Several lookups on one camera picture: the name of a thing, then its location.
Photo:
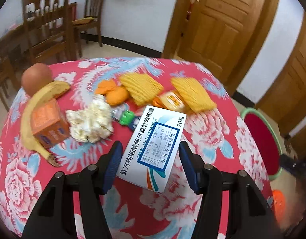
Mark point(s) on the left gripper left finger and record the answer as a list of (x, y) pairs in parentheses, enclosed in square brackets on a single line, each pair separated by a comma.
[(53, 215)]

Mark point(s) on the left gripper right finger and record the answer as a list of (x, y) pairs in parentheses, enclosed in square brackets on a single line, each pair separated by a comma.
[(250, 216)]

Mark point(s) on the orange small carton box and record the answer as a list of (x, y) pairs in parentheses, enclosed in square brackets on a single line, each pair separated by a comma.
[(48, 124)]

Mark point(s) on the white tissue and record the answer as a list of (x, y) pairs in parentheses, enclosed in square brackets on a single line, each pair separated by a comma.
[(92, 123)]

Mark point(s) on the white medicine box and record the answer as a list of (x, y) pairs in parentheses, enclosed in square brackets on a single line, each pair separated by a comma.
[(150, 154)]

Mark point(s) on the orange snack packet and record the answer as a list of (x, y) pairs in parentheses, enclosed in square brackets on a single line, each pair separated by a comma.
[(171, 100)]

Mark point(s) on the orange object on floor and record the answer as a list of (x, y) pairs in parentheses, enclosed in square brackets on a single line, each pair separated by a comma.
[(279, 204)]

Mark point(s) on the wooden door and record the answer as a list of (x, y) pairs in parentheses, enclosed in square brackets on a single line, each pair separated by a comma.
[(225, 36), (285, 100)]

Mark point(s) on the yellow banana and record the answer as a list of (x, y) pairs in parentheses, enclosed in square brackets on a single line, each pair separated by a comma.
[(51, 91)]

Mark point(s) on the green toy figure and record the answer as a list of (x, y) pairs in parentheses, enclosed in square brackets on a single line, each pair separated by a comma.
[(125, 117)]

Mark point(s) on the yellow foam net right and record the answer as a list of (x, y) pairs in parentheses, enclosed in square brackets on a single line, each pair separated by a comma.
[(193, 94)]

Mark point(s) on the yellow foam net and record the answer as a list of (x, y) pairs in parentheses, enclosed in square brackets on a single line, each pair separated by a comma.
[(141, 87), (193, 94)]

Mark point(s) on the orange candy wrapper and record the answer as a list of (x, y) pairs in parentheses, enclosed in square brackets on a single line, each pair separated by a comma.
[(114, 95)]

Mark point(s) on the red apple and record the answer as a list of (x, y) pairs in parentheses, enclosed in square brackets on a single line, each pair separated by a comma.
[(36, 77)]

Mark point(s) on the left wooden chair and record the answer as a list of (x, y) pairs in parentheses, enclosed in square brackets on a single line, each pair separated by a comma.
[(7, 72)]

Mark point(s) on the wooden chair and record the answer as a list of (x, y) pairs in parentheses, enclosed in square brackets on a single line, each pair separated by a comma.
[(49, 29), (7, 72), (93, 8)]

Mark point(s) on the yellow foam net left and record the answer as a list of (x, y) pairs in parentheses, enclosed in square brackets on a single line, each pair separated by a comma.
[(141, 87)]

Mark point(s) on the near wooden chair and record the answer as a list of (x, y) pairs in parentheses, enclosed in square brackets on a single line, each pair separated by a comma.
[(49, 29)]

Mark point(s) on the wooden dining table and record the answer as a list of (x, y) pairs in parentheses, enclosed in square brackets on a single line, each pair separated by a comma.
[(18, 35)]

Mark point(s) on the yellow seat cushion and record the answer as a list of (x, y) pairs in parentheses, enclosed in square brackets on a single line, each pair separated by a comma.
[(83, 21)]

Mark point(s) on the far wooden chair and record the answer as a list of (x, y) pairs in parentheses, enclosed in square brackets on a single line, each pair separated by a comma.
[(93, 8)]

